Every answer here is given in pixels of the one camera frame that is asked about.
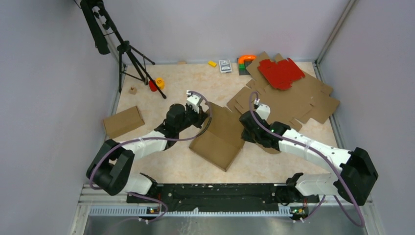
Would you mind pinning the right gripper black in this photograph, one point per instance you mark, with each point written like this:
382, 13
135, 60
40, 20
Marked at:
245, 137

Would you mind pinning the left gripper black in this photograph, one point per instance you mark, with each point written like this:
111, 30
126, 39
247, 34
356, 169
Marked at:
201, 117

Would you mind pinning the brown cardboard box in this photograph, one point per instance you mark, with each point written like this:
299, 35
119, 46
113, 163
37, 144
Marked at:
221, 142
123, 122

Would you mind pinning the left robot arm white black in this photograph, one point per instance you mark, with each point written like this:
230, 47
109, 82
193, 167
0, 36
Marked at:
111, 169

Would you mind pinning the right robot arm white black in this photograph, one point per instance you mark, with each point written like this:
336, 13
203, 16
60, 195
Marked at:
350, 175

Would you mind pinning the folded brown cardboard box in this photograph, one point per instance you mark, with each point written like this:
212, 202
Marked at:
123, 122

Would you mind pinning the playing card deck box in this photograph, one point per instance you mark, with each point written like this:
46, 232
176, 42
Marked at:
225, 66

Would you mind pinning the red yellow toy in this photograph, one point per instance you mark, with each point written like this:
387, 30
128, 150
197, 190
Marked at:
159, 83

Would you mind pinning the yellow small block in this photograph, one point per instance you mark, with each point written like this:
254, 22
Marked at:
212, 63

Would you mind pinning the red flat cardboard blank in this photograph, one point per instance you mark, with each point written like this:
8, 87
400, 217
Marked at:
282, 74

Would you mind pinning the stack of brown cardboard blanks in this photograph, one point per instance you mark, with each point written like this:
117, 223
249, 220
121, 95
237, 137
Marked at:
307, 98

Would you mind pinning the orange green toy block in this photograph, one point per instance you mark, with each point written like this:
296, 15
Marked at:
243, 61

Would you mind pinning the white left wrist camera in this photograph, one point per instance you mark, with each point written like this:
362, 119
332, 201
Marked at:
194, 101

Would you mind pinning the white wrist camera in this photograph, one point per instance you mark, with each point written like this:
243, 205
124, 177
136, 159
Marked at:
194, 101
263, 111

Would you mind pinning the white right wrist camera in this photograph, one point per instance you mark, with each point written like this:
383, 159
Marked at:
263, 111

